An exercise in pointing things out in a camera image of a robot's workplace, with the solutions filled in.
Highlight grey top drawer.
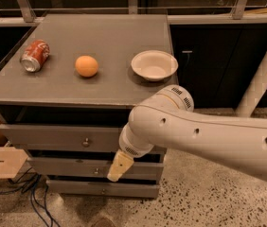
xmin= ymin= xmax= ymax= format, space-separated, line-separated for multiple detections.
xmin=0 ymin=124 xmax=121 ymax=152

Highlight grey drawer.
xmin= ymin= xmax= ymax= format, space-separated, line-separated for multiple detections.
xmin=27 ymin=157 xmax=164 ymax=181
xmin=46 ymin=180 xmax=160 ymax=199
xmin=0 ymin=124 xmax=121 ymax=152

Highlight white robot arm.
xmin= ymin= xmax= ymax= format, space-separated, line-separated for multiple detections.
xmin=107 ymin=85 xmax=267 ymax=182

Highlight grey middle drawer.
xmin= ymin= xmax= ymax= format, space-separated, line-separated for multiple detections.
xmin=27 ymin=157 xmax=164 ymax=181

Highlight grey bottom drawer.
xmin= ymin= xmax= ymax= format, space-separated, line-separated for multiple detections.
xmin=46 ymin=180 xmax=160 ymax=199

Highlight grey drawer cabinet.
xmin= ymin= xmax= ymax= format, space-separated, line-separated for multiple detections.
xmin=0 ymin=13 xmax=182 ymax=201

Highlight brown shoe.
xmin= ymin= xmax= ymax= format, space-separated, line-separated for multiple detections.
xmin=91 ymin=218 xmax=116 ymax=227

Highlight white bowl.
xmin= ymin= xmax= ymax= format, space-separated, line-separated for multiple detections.
xmin=131 ymin=50 xmax=178 ymax=81

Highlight orange fruit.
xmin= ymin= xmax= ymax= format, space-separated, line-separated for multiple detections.
xmin=75 ymin=56 xmax=98 ymax=78

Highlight dark counter cabinet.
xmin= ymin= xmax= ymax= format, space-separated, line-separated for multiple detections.
xmin=170 ymin=23 xmax=267 ymax=108

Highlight red soda can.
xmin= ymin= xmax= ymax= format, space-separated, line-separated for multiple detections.
xmin=20 ymin=40 xmax=50 ymax=72

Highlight blue cables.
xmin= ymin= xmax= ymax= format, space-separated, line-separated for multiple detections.
xmin=0 ymin=167 xmax=62 ymax=227

